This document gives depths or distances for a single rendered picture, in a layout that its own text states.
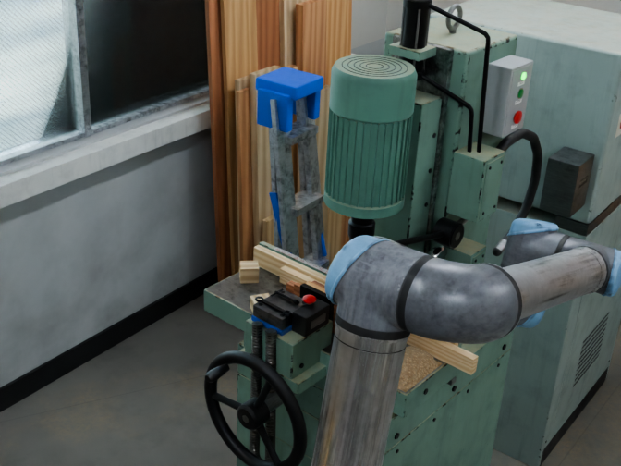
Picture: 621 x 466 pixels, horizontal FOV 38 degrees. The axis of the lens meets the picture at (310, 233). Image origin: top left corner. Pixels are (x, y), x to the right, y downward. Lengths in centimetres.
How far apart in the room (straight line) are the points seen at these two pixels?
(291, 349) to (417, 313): 68
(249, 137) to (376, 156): 158
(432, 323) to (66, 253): 216
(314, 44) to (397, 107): 187
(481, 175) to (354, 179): 30
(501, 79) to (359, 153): 38
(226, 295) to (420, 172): 56
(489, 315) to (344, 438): 30
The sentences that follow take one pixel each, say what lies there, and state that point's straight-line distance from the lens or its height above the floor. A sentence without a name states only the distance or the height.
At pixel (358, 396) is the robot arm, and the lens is 136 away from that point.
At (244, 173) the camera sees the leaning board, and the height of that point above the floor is 66.
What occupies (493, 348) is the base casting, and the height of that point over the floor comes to 77.
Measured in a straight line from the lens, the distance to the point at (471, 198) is 203.
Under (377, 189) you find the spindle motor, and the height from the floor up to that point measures 126.
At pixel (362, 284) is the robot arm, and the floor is 138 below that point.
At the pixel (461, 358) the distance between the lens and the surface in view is 197.
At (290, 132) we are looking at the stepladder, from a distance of 291.
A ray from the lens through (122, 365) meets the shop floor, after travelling 350.
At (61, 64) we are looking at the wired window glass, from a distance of 314.
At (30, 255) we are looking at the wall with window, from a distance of 317.
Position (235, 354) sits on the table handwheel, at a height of 94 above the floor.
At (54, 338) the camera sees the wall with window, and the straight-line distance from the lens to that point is 339.
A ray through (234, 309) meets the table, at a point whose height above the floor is 89.
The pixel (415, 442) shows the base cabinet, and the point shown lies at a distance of 215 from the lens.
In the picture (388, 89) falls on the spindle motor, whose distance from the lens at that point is 180.
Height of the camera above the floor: 204
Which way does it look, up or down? 27 degrees down
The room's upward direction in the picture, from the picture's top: 3 degrees clockwise
